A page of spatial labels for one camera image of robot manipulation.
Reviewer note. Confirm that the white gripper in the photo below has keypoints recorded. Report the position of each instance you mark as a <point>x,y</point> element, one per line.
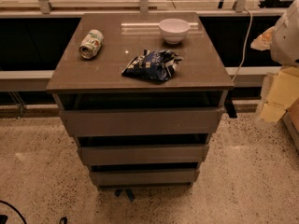
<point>286,41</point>

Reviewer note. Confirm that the grey bottom drawer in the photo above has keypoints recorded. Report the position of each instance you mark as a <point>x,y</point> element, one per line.
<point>179,176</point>

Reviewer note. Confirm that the grey drawer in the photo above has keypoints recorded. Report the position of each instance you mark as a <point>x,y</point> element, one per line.
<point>142,154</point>
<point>179,176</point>
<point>141,122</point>

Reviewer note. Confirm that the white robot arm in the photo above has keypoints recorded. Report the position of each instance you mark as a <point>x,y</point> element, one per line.
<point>284,47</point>

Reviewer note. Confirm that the grey top drawer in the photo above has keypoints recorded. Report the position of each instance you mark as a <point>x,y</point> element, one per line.
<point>141,122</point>

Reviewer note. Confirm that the grey drawer cabinet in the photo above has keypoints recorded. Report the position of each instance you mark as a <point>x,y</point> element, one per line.
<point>200,81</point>

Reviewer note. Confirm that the grey middle drawer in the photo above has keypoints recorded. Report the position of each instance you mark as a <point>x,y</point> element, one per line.
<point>142,154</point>

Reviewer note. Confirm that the wooden box right edge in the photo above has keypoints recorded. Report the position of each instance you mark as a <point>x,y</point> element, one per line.
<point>291,120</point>

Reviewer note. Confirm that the white bowl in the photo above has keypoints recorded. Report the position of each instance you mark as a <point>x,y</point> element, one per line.
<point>174,31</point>

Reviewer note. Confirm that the blue chip bag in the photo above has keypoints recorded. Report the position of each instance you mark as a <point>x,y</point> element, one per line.
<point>158,65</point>

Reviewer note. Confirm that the crushed green white can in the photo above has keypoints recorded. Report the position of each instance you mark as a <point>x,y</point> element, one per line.
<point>91,44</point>

